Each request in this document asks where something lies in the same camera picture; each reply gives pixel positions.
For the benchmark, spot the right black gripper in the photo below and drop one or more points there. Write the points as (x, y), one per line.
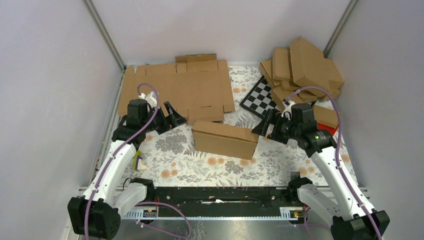
(274, 117)

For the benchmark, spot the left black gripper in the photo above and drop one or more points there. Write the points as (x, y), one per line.
(172, 120)

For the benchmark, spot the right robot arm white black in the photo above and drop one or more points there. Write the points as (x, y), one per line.
(351, 216)

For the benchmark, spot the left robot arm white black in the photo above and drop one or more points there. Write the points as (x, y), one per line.
(98, 212)

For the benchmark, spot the folded cardboard box beside red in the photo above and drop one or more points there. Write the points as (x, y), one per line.
(322, 113)

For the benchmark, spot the large folded cardboard box top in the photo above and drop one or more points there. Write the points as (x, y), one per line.
(308, 66)

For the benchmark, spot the black white checkerboard panel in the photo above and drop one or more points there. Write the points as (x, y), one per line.
(258, 100)

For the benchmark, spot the stack of flat cardboard blanks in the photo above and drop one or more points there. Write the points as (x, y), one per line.
(197, 86)

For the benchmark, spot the floral patterned table mat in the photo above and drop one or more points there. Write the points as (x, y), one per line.
(172, 160)

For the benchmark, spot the small green white object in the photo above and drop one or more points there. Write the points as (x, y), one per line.
(138, 164)

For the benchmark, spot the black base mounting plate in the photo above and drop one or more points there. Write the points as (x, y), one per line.
(163, 211)

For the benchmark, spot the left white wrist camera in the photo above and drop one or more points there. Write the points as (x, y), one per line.
(151, 98)

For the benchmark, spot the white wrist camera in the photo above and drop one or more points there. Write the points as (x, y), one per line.
(151, 98)
(287, 111)

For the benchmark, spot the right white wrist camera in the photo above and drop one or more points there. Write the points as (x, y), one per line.
(287, 111)

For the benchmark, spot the aluminium frame rail front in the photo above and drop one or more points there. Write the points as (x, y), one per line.
(227, 203)

